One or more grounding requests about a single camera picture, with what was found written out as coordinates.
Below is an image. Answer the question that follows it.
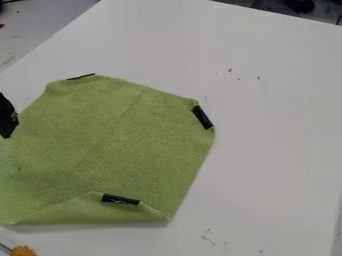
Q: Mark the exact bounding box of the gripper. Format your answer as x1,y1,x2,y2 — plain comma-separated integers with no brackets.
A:
0,92,21,140

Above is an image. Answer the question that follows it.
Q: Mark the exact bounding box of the green cloth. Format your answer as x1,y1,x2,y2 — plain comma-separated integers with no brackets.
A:
0,72,217,226

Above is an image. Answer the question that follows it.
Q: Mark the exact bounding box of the yellow toy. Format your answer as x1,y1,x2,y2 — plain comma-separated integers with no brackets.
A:
8,245,38,256

